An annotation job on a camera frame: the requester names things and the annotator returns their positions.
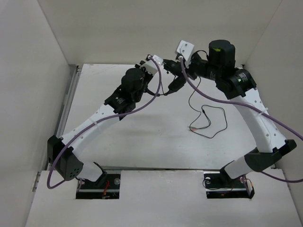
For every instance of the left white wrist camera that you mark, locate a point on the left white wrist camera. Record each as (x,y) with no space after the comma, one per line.
(152,64)

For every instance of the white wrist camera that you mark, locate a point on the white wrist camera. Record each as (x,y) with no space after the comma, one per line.
(152,64)
(185,49)

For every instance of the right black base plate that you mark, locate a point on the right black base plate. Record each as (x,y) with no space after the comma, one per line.
(240,187)

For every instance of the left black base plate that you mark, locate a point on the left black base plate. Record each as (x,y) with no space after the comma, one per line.
(108,190)

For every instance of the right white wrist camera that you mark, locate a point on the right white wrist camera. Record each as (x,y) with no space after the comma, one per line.
(185,49)

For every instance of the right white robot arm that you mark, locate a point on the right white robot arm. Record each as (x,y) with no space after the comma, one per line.
(240,89)

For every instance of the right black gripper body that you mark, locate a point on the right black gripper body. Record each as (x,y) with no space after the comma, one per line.
(202,67)

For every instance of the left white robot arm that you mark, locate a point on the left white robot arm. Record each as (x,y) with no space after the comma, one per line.
(64,152)

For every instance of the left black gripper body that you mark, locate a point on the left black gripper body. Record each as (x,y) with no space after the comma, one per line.
(147,76)

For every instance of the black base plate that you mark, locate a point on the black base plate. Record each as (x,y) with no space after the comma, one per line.
(240,187)
(108,190)

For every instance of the black headphones with cable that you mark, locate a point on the black headphones with cable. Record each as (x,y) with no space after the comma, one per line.
(177,83)

